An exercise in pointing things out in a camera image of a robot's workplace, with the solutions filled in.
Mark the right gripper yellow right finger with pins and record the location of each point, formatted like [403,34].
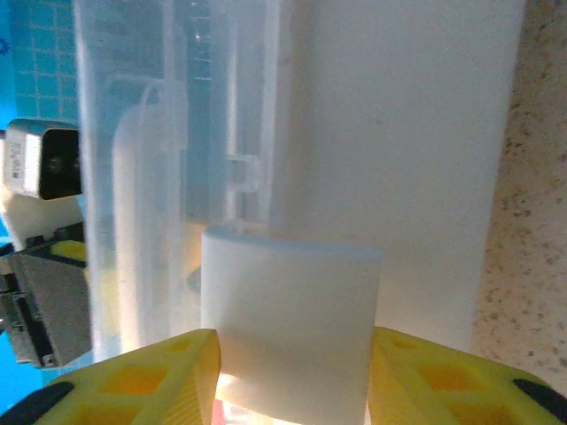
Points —
[443,380]

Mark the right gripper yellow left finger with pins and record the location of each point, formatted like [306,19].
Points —
[133,385]

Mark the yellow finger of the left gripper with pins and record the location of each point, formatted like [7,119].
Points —
[71,252]

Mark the clear plastic tool box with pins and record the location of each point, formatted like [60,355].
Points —
[398,133]

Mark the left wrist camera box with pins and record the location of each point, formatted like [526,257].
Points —
[26,159]

